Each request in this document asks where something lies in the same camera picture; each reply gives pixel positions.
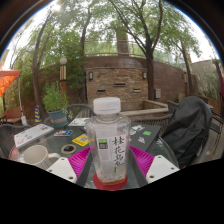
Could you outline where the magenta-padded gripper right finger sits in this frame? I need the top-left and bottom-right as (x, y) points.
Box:
(128, 145), (181, 188)

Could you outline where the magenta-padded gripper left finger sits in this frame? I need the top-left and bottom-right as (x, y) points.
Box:
(45, 146), (96, 188)

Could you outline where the clear plastic drink bottle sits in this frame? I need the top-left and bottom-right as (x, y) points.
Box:
(85, 96), (132, 186)

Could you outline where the roll of tape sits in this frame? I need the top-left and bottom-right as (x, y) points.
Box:
(60, 143), (78, 155)

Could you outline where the small yellow card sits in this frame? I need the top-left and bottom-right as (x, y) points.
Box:
(72, 133), (90, 148)

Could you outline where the dark laptop with stickers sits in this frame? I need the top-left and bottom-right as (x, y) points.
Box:
(128, 122), (162, 153)

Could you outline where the white printed booklet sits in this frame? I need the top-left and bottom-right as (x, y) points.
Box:
(68, 117), (90, 128)

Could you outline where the grey wicker chair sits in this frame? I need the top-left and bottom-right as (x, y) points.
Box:
(133, 99), (214, 168)
(0, 123), (33, 159)
(43, 103), (96, 127)

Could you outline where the white ribbed mug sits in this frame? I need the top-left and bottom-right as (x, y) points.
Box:
(22, 144), (62, 170)

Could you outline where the black backpack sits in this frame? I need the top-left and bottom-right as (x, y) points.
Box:
(160, 95), (213, 169)

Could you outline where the blue yellow striped bollard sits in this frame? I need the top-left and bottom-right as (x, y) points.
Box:
(34, 104), (42, 123)

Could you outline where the potted plant in teal pot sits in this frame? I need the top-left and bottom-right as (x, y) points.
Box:
(42, 81), (71, 128)

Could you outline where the large forked tree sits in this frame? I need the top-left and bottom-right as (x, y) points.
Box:
(109, 0), (201, 102)

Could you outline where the black metal chair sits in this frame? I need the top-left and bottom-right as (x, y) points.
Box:
(209, 109), (224, 154)

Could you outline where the orange canopy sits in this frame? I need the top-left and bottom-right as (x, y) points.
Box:
(0, 69), (22, 98)

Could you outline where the closed maroon patio umbrella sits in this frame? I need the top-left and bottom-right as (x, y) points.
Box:
(215, 59), (224, 101)

